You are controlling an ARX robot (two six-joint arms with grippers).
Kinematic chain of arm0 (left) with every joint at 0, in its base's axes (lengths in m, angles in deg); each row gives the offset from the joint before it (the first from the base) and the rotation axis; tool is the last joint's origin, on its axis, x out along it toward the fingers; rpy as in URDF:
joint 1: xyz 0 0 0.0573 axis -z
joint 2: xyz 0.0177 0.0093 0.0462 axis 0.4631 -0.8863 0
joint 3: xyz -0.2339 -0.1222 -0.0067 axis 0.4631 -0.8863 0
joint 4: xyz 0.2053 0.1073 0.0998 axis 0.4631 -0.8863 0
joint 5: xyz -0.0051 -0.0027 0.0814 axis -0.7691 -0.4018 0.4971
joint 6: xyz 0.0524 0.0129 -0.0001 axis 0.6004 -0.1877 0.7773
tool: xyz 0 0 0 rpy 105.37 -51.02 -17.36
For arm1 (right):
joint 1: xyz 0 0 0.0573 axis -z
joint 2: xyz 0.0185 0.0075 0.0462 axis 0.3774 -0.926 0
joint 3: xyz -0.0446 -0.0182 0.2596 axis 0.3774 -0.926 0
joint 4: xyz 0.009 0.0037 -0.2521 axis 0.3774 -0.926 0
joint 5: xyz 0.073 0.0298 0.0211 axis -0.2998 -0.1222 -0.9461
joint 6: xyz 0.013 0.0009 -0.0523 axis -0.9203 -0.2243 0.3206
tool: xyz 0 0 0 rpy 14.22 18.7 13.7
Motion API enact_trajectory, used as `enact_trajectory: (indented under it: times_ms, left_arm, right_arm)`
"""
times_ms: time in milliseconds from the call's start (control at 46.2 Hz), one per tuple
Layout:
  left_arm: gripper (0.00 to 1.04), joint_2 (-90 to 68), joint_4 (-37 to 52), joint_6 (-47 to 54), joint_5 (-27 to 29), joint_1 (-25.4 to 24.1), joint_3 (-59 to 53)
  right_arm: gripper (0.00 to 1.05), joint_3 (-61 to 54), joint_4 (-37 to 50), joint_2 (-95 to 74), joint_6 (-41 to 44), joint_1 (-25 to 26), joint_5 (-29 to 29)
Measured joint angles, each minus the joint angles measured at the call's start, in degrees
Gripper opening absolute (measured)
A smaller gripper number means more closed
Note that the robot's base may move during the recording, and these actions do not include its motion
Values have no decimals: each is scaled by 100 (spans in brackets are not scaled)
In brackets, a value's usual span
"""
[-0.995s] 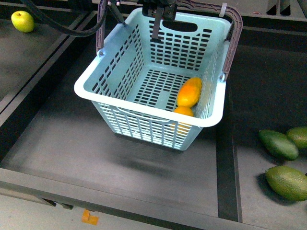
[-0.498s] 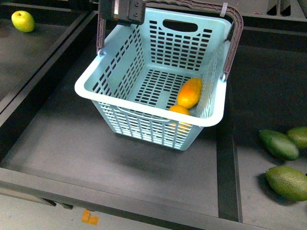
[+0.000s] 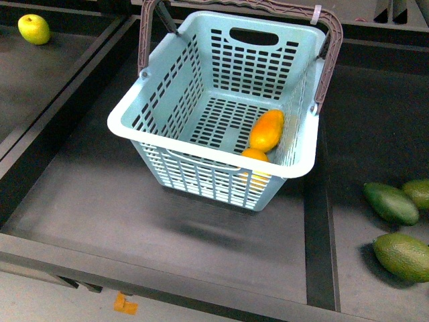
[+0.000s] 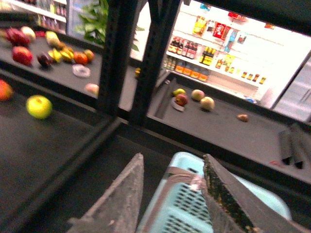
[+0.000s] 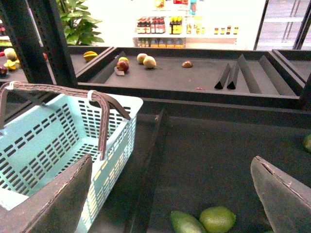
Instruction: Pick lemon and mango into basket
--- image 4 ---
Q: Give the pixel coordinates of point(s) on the camera left gripper left finger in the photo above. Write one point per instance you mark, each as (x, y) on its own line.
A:
(117, 210)

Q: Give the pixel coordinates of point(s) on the camera left gripper right finger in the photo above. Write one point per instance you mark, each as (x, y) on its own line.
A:
(233, 208)

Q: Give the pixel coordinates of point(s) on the light blue plastic basket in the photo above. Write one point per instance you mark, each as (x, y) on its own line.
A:
(194, 164)

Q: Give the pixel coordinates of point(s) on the black display shelf tray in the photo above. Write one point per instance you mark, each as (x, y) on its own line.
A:
(235, 131)

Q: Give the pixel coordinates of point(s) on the green apple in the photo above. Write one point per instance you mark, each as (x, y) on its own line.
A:
(39, 106)

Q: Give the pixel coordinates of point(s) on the white grocery shelf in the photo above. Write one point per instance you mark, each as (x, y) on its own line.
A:
(235, 54)

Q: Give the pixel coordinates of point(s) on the green potted plant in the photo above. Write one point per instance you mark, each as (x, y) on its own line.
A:
(97, 21)

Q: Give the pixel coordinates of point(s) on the black shelf post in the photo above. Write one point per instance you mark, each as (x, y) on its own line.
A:
(114, 64)

